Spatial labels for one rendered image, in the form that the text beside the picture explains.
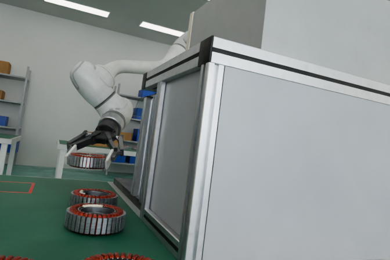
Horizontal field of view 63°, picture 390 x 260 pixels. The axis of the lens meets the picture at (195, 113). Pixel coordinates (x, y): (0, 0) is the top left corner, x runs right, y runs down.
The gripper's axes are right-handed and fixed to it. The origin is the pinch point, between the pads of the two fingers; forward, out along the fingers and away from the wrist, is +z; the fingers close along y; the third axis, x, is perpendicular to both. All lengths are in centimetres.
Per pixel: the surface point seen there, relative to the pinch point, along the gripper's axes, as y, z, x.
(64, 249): -13.0, 43.9, 13.9
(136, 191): -16.6, 8.5, -2.9
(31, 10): 351, -613, -67
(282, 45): -45, 18, 44
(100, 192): -8.7, 15.0, 0.8
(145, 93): 94, -589, -217
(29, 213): 1.4, 29.4, 5.6
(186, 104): -28.6, 22.6, 31.5
